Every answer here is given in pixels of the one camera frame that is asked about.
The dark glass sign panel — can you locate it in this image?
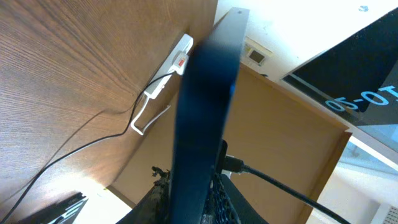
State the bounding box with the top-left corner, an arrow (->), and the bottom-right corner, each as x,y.
283,9 -> 397,150

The black charging cable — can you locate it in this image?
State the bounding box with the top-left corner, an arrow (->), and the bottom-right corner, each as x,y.
0,72 -> 175,224

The blue Galaxy smartphone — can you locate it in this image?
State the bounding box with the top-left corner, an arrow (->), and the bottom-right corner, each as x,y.
169,7 -> 249,223

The wall thermostat panel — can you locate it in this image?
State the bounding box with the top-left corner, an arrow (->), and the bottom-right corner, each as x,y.
243,37 -> 273,67

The white power strip cord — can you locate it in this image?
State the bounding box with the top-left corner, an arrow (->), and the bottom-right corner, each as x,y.
130,93 -> 172,136

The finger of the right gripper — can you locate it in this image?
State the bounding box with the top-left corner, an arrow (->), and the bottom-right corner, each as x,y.
117,166 -> 170,224
206,174 -> 268,224

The white power strip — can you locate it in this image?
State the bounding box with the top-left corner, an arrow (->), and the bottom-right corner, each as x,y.
144,34 -> 193,99

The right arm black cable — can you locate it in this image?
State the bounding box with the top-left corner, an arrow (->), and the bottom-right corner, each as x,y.
221,155 -> 352,224

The wooden side panel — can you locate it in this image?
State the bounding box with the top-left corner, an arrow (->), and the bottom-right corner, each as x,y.
105,63 -> 352,224

